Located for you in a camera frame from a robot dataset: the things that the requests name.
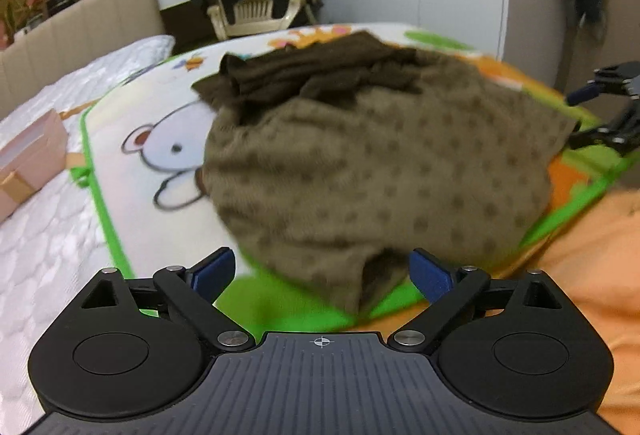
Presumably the brown polka dot garment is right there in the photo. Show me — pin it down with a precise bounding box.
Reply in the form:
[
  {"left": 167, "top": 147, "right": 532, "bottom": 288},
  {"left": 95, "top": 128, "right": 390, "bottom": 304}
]
[{"left": 193, "top": 31, "right": 577, "bottom": 315}]

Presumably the orange jacket sleeve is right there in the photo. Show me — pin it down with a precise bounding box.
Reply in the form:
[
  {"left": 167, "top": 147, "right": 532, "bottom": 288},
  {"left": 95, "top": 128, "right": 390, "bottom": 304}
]
[{"left": 349, "top": 186, "right": 640, "bottom": 435}]

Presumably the pink gift box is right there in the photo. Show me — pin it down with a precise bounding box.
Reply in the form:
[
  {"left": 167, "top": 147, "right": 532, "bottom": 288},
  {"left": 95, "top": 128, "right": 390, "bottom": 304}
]
[{"left": 1, "top": 110, "right": 68, "bottom": 221}]

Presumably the beige upholstered headboard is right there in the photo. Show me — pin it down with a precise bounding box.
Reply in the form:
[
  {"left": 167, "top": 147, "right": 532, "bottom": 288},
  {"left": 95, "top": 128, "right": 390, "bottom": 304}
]
[{"left": 1, "top": 0, "right": 165, "bottom": 116}]

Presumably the potted plant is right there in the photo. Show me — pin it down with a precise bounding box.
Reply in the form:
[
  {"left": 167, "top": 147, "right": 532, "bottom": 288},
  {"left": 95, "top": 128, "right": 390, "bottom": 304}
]
[{"left": 1, "top": 0, "right": 46, "bottom": 36}]

